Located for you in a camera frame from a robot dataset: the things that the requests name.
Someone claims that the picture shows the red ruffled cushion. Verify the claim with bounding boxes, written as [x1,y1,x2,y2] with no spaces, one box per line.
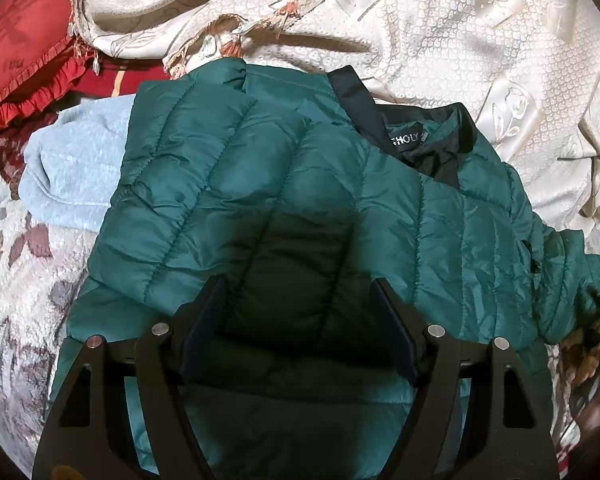
[0,0,101,131]

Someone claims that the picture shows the person's right hand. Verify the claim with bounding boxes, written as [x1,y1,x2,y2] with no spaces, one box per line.
[564,332,600,388]

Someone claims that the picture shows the green quilted puffer jacket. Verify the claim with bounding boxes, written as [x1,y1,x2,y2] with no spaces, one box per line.
[50,57,600,480]

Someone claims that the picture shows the floral red and white blanket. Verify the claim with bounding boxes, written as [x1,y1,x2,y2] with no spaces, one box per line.
[0,55,600,480]

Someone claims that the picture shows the beige embroidered satin cloth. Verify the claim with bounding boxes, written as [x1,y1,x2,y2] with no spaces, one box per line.
[67,0,600,256]

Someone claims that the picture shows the light blue fleece garment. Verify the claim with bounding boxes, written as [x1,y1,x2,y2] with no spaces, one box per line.
[19,96,143,221]

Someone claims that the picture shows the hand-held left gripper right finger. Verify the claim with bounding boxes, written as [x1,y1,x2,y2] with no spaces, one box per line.
[371,277,566,480]

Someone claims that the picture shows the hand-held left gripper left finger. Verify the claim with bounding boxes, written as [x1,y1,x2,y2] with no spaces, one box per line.
[32,276,229,480]

